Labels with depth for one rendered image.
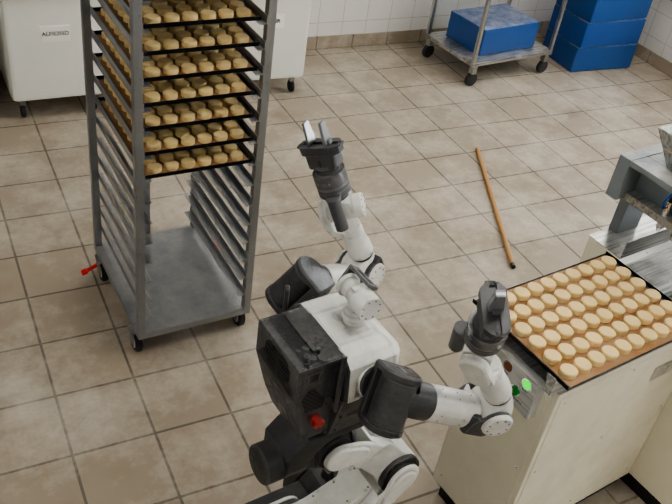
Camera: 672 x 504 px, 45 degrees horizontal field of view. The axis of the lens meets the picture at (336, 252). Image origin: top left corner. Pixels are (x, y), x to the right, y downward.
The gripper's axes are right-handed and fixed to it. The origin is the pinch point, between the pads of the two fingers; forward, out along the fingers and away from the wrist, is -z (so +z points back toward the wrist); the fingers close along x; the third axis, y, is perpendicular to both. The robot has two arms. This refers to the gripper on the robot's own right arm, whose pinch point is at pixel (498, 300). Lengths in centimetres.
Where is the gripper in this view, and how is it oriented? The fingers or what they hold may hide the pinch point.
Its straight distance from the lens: 165.2
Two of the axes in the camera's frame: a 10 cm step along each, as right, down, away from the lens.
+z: 0.0, 5.1, 8.6
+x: -0.1, -8.6, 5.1
